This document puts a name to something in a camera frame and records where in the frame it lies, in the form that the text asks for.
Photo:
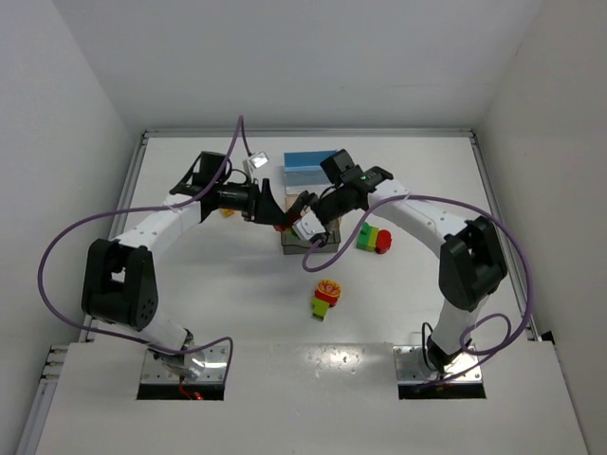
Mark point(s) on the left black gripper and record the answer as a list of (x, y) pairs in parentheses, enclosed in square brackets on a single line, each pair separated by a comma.
[(258, 202)]

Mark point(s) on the dark green lego brick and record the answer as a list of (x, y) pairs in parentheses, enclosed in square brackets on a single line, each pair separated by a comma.
[(364, 237)]

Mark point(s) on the orange plastic container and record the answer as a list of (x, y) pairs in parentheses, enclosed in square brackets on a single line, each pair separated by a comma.
[(289, 199)]

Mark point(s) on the blue plastic container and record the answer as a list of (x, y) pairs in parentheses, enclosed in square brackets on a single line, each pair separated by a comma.
[(305, 161)]

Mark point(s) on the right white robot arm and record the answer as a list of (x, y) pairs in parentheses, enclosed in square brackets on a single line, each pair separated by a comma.
[(471, 260)]

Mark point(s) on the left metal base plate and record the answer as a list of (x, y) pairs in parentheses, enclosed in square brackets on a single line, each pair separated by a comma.
[(207, 367)]

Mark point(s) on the clear plastic container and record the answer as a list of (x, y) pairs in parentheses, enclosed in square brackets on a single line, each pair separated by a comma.
[(311, 179)]

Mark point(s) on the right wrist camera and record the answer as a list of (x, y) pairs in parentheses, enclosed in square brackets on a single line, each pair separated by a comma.
[(309, 226)]

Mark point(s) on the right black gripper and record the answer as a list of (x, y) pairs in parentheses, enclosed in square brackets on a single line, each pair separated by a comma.
[(312, 207)]

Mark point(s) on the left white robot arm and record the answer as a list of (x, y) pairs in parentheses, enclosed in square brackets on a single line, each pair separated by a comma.
[(120, 280)]

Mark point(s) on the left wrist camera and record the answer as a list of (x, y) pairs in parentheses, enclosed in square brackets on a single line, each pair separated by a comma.
[(254, 163)]

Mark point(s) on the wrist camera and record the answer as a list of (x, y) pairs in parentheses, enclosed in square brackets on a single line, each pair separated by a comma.
[(254, 163), (309, 226)]

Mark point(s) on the grey plastic container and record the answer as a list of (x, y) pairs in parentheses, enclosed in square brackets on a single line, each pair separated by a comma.
[(296, 246)]

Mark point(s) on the red round lego brick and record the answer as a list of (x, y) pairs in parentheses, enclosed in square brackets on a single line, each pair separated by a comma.
[(384, 241)]

